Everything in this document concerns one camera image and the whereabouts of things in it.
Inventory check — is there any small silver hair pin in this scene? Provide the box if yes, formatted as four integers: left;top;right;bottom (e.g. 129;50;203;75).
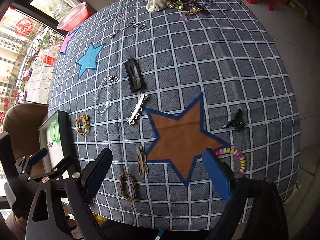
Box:
109;29;120;39

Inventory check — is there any gold hair clip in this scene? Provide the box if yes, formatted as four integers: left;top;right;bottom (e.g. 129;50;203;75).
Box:
186;7;202;15

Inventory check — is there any black claw hair clip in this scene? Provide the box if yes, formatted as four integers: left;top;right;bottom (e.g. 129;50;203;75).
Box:
223;109;245;132

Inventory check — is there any white green-edged tray box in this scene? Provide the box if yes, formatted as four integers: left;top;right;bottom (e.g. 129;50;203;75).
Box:
39;111;81;178

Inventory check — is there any pink yellow spiral hair tie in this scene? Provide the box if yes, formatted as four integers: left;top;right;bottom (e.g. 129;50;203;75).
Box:
215;147;247;174

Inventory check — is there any brown leather armchair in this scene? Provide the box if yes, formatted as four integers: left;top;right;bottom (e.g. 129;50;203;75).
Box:
1;102;48;178

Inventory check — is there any brown braided hair tie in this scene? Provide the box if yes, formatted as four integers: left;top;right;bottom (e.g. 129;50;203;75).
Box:
119;171;137;202

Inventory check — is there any pink plastic basin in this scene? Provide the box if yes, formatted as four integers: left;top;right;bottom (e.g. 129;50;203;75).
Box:
57;2;91;32

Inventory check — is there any silver zigzag hair clip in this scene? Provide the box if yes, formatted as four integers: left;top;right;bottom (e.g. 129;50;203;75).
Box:
127;94;148;126

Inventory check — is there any black scalloped snap hair clip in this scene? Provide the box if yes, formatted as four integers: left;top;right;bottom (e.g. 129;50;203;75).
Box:
124;58;145;93

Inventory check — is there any yellow cord hair tie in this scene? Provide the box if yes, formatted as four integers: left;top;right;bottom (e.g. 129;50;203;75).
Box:
75;114;92;137

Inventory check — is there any beige cutout hair clip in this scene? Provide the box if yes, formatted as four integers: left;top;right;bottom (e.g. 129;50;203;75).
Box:
137;145;149;174

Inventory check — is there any grey checked star tablecloth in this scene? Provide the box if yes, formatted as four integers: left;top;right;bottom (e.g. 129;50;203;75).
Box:
49;0;300;231

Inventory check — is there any green translucent bangle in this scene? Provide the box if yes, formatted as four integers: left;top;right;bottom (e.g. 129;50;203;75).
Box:
49;120;61;142

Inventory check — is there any green gold sequin bow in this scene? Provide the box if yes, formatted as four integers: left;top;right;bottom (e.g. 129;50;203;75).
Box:
166;0;184;11

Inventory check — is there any clear bead chain bracelet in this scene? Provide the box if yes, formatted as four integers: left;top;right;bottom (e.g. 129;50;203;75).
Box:
93;75;119;116

